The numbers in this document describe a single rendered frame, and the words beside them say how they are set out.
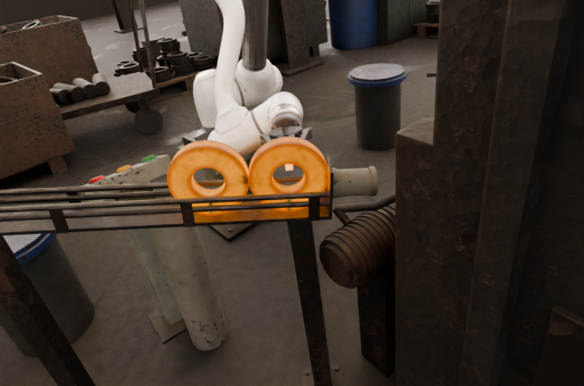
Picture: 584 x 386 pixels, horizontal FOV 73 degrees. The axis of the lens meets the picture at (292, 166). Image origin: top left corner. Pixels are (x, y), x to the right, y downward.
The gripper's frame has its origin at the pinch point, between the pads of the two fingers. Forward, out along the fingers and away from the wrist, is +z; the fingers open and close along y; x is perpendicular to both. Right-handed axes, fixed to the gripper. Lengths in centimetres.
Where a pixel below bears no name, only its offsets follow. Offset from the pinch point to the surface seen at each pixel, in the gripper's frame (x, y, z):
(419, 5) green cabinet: -8, -157, -390
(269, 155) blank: 4.5, 3.1, 8.4
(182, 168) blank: 4.3, 19.7, 8.3
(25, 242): -26, 82, -25
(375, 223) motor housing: -18.6, -17.4, 1.3
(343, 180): -3.0, -10.3, 8.1
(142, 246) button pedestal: -33, 49, -25
